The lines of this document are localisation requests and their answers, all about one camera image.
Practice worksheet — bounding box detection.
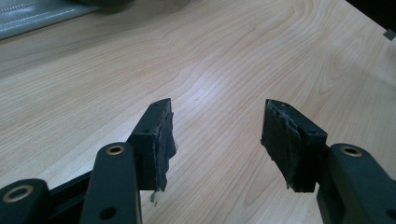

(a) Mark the metal shoe rack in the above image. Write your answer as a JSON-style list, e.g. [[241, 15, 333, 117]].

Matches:
[[0, 0, 101, 41]]

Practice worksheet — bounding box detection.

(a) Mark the grey table bracket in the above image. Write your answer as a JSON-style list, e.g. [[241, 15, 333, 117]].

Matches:
[[382, 28, 396, 42]]

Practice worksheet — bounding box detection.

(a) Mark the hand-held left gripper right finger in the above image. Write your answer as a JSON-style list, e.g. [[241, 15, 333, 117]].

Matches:
[[260, 98, 329, 194]]

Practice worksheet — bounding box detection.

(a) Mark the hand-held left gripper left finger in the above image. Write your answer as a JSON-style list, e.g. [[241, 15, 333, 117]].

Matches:
[[126, 97, 177, 192]]

